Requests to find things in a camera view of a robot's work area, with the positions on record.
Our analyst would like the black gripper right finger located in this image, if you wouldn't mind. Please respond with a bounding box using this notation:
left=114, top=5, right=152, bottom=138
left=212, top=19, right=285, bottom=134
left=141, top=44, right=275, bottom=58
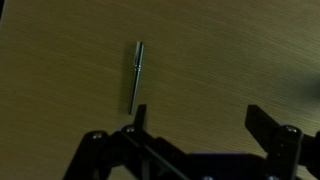
left=244, top=104, right=320, bottom=180

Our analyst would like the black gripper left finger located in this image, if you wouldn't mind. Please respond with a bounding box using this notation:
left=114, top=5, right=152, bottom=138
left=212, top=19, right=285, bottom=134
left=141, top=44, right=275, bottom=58
left=62, top=103, right=189, bottom=180

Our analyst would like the black pen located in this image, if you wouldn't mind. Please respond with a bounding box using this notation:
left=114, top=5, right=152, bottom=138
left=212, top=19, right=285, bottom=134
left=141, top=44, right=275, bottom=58
left=127, top=40, right=146, bottom=116

